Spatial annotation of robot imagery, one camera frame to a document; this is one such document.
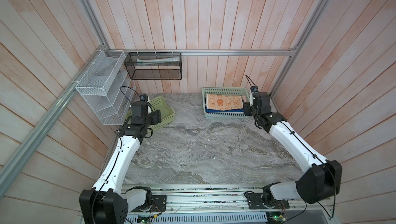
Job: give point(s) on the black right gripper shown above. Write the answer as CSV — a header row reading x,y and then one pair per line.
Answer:
x,y
246,110

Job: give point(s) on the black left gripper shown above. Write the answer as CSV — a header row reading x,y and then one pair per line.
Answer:
x,y
156,117

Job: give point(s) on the orange patterned towel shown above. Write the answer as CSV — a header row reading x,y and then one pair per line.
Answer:
x,y
212,97

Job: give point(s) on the blue towel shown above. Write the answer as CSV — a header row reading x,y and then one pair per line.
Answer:
x,y
221,105

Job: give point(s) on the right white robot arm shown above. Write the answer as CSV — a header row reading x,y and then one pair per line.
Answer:
x,y
321,177

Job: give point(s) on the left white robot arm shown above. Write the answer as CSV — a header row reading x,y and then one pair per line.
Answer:
x,y
105,203

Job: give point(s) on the light green towel basket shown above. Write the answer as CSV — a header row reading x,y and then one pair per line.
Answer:
x,y
158,103

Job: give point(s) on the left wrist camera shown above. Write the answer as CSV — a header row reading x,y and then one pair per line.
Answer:
x,y
142,107

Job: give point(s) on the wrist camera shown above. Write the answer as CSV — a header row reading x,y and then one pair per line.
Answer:
x,y
142,107
259,99

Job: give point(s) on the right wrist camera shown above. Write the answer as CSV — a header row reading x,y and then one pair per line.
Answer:
x,y
259,99

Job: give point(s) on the white wire mesh shelf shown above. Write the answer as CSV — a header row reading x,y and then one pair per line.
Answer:
x,y
100,87

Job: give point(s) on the black wire mesh basket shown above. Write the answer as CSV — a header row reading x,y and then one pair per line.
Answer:
x,y
154,66

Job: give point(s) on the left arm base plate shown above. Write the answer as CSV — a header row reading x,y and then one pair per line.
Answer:
x,y
154,204

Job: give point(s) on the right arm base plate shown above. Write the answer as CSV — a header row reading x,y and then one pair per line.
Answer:
x,y
256,201

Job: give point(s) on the aluminium front rail frame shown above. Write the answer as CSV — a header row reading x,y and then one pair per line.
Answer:
x,y
227,204

